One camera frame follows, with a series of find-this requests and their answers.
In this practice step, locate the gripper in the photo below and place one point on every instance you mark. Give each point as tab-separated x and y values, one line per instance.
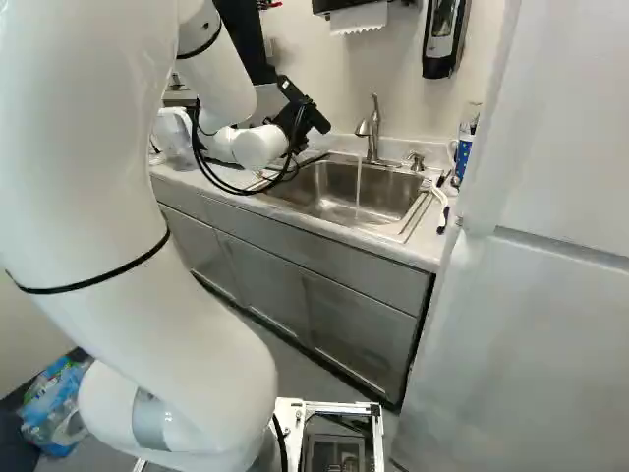
299	115

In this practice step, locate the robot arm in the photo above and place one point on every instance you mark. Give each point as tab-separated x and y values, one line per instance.
98	196

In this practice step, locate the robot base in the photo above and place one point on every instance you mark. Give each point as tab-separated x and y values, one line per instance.
339	437

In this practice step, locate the silver tap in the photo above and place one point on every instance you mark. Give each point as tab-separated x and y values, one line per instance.
373	128

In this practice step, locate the stainless steel sink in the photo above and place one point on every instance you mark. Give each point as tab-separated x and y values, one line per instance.
324	192

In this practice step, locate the black paper towel dispenser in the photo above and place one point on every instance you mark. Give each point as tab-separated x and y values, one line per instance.
344	6

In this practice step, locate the silver soap pump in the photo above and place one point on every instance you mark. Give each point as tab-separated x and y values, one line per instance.
416	162

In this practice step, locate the white water pitcher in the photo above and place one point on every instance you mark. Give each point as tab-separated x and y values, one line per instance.
172	133

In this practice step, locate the white counter with grey cabinets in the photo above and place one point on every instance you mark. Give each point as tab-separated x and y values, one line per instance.
275	255

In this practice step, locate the white dish brush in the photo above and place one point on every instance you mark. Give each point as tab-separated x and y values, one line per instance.
440	201

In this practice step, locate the blue dotted mug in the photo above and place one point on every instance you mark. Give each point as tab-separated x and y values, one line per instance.
463	157

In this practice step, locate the white fridge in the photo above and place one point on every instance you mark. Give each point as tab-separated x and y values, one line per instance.
540	295

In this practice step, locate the pack of water bottles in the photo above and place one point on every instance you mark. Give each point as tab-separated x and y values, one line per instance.
51	403

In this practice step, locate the black wall soap dispenser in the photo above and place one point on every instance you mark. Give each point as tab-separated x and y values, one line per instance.
442	44

